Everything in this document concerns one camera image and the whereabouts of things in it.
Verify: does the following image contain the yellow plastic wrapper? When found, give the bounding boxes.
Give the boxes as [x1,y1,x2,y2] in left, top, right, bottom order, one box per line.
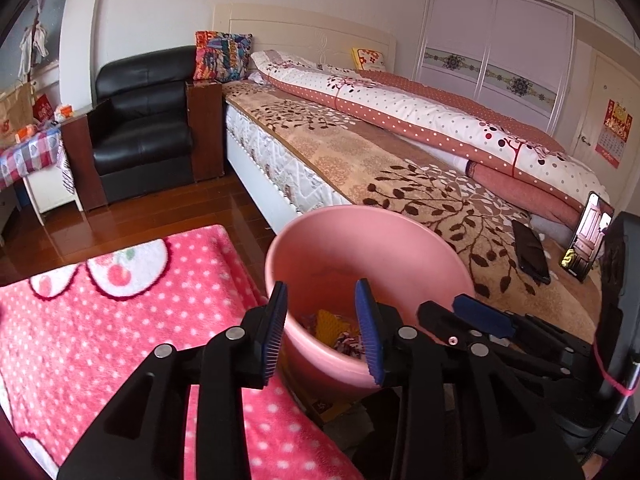
[311,309,359,347]

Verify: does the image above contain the printed snack wrapper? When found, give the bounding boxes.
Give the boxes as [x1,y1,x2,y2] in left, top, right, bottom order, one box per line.
[333,332,364,360]

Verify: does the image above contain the pink plastic trash bucket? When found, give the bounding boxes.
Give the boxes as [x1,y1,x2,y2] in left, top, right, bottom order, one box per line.
[265,205,474,402]

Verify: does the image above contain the pink polka dot blanket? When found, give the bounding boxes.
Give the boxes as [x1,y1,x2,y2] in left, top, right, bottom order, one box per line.
[0,223,364,480]

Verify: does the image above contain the phone on stand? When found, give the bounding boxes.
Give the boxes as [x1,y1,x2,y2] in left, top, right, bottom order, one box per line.
[560,191,614,283]

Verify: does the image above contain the black smartphone on bed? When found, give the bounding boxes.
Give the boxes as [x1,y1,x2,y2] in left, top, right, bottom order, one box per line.
[511,220,551,285]

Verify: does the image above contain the white pink dotted duvet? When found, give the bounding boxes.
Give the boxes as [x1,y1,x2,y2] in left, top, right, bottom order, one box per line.
[250,50,608,226]

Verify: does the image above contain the white side table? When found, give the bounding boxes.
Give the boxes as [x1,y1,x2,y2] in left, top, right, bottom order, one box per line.
[1,165,84,229]

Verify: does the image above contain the plaid tablecloth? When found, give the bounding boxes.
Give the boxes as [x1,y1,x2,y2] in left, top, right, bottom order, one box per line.
[0,126,75,194]

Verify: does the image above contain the bed with brown leaf blanket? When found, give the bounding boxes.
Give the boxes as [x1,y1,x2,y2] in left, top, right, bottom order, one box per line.
[222,81,601,341]

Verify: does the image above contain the black leather armchair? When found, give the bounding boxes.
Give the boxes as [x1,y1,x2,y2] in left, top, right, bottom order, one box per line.
[87,46,195,203]

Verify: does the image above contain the red box on table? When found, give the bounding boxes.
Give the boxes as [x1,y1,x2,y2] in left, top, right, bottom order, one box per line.
[32,93,54,122]

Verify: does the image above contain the white wardrobe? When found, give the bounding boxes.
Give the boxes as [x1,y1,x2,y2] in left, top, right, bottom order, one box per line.
[412,0,640,162]

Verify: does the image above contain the brown paper bag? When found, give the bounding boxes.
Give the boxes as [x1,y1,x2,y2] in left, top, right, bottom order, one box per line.
[0,82,34,150]

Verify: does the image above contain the yellow red small pillow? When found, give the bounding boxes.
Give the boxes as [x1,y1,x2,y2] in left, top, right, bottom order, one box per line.
[352,48,386,72]

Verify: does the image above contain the colourful printed cushion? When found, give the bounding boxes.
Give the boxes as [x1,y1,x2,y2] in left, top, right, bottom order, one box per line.
[193,30,253,84]

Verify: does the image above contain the cream bed headboard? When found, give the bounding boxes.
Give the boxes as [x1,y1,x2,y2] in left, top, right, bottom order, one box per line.
[213,3,396,70]

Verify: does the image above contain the coat stand with clothes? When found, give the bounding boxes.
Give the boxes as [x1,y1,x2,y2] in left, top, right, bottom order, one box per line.
[17,0,48,82]

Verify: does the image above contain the red wall calendar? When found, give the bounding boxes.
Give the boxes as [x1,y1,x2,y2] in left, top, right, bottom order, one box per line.
[594,100,634,168]

